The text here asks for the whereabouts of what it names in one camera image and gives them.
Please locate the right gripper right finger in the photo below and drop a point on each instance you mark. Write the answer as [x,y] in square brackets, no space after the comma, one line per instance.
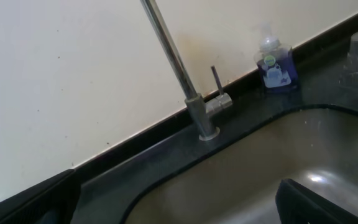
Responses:
[303,208]

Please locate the steel tap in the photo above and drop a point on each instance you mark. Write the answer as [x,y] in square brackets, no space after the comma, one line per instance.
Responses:
[194,105]

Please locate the blue soap bottle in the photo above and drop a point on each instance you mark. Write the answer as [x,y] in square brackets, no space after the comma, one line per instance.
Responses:
[275,71]

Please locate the steel sink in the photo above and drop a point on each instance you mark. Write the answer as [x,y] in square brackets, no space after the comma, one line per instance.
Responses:
[244,161]

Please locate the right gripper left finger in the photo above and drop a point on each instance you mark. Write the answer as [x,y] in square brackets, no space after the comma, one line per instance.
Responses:
[42,202]

